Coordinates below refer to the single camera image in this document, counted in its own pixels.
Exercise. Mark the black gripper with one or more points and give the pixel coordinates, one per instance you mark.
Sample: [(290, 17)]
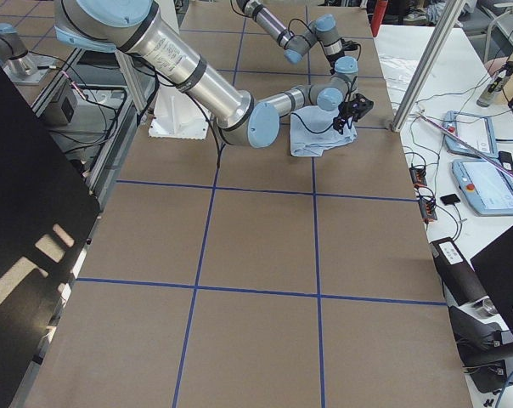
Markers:
[(344, 113)]

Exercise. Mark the light blue button-up shirt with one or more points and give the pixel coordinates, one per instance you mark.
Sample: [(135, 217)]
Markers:
[(312, 132)]

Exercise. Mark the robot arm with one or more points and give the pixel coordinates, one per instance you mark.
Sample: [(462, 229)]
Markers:
[(322, 31), (137, 28)]

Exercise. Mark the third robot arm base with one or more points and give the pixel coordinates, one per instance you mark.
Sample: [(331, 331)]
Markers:
[(16, 60)]

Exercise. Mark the far black usb hub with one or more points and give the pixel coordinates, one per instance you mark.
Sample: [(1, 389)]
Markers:
[(418, 176)]

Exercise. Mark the red fire extinguisher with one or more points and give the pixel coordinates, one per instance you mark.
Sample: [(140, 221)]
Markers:
[(378, 16)]

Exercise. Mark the far teach pendant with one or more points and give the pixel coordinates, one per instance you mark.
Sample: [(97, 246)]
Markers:
[(477, 131)]

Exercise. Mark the teach pendant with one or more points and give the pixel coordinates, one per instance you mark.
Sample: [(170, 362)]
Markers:
[(486, 190), (477, 131)]

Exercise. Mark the near teach pendant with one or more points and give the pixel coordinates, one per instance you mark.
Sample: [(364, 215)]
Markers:
[(486, 190)]

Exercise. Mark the black cylinder with label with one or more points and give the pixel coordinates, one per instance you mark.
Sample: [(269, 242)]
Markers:
[(455, 271)]

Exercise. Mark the black monitor right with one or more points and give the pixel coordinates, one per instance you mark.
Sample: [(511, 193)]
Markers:
[(493, 266)]

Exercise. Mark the grey control box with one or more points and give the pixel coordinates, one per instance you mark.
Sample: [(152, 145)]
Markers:
[(62, 107)]

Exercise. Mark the black panel left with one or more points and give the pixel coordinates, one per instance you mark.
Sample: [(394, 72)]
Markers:
[(46, 214)]

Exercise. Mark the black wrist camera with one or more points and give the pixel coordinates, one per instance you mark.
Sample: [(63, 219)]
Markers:
[(349, 45)]

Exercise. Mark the aluminium frame post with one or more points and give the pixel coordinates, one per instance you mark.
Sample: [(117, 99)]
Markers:
[(433, 48)]

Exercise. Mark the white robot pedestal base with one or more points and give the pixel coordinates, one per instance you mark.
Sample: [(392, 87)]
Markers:
[(175, 114)]

